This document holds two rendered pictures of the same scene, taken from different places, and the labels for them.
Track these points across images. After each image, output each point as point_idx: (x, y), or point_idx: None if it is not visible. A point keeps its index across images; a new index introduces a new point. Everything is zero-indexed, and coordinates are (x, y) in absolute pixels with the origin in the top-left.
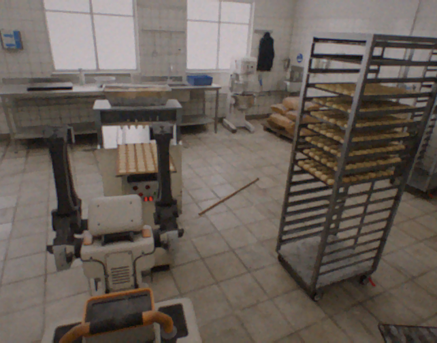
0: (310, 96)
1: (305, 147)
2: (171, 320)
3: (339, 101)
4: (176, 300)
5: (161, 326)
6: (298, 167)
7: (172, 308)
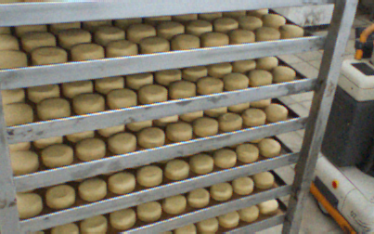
0: (312, 37)
1: (265, 192)
2: (362, 33)
3: (220, 18)
4: (371, 77)
5: (370, 68)
6: (275, 199)
7: (370, 74)
